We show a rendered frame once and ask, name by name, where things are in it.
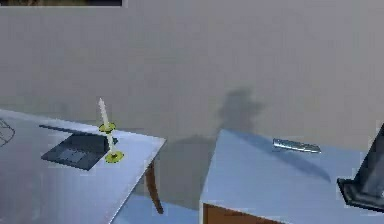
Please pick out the dark grey laptop computer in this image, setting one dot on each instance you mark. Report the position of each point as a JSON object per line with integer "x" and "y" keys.
{"x": 75, "y": 151}

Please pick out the grey-topped brown chest of drawers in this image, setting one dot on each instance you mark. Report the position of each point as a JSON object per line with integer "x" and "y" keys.
{"x": 266, "y": 186}

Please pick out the silver remote control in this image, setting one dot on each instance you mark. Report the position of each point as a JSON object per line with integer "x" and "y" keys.
{"x": 296, "y": 145}

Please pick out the grey table with brown legs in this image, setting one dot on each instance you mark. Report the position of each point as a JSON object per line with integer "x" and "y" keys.
{"x": 50, "y": 186}

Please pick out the dark framed wall picture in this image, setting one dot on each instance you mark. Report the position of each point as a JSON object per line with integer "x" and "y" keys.
{"x": 60, "y": 2}

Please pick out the white candle on yellow holder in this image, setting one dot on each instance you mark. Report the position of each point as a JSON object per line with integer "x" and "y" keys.
{"x": 108, "y": 135}

